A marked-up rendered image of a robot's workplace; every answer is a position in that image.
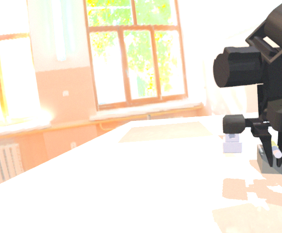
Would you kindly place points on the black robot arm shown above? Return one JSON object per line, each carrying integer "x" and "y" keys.
{"x": 259, "y": 63}

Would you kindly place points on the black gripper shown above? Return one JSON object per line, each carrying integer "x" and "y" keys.
{"x": 236, "y": 123}

